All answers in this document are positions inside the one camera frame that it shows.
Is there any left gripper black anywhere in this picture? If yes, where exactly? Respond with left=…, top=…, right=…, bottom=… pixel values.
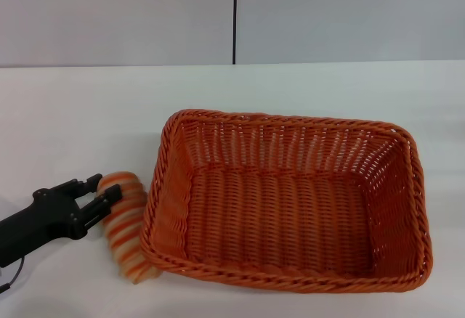
left=32, top=174, right=122, bottom=240

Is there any orange white striped roll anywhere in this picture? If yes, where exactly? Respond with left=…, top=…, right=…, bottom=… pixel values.
left=94, top=170, right=161, bottom=285

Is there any orange woven plastic basket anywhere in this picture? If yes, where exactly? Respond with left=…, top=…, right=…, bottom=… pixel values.
left=139, top=109, right=434, bottom=294

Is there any thin black cable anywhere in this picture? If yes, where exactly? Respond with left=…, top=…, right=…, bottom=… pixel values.
left=0, top=256, right=27, bottom=293

